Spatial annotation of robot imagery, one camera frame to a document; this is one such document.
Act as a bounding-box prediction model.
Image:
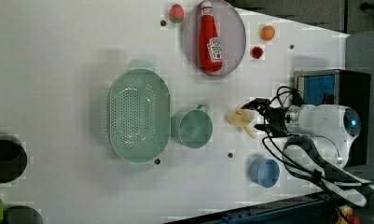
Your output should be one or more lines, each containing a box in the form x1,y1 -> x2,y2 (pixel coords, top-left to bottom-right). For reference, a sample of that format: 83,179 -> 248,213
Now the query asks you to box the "orange toy fruit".
259,25 -> 275,41

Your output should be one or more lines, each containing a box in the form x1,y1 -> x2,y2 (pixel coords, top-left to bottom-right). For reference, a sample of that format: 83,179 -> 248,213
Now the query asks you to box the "black round container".
0,135 -> 28,184

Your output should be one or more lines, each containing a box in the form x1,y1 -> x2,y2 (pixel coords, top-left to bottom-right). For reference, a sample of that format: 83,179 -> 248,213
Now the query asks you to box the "blue small cup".
250,157 -> 280,188

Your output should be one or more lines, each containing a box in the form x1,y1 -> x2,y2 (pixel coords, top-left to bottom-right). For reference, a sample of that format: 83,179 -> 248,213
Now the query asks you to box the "peeled toy banana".
226,107 -> 256,139

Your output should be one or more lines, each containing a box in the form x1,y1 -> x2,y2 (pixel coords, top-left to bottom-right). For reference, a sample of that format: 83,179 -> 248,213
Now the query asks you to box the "grey round plate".
183,0 -> 246,76

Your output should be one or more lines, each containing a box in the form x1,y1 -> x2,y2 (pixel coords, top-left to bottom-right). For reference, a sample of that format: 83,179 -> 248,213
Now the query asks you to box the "red toy strawberry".
252,47 -> 263,59

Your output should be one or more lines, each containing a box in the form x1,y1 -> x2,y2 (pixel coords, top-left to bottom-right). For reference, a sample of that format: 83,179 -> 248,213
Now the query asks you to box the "dark grey bowl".
1,205 -> 44,224

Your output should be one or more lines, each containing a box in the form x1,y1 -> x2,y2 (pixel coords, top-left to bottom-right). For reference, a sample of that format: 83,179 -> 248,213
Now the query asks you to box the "pink toy strawberry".
169,4 -> 185,23

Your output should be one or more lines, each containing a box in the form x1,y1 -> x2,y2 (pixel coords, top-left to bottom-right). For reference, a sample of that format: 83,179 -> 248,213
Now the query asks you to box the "green colander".
108,59 -> 171,172

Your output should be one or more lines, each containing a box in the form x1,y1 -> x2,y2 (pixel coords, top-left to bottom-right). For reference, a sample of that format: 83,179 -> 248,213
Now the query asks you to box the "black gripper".
242,98 -> 288,136

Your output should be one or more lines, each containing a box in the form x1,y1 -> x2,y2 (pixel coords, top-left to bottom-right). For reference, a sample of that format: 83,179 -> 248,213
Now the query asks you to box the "red ketchup bottle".
199,0 -> 223,73

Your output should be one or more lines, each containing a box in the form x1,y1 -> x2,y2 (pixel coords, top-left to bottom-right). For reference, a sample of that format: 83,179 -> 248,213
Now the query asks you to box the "blue metal frame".
168,193 -> 339,224

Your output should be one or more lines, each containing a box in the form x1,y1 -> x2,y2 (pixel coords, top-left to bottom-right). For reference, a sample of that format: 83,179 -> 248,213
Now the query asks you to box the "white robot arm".
242,98 -> 362,168

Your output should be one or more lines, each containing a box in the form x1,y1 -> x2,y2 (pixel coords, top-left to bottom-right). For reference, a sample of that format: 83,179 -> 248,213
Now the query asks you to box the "green mug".
171,105 -> 214,148

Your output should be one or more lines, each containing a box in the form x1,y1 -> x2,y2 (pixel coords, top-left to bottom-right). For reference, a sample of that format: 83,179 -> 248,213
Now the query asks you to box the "black cable bundle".
262,85 -> 374,216

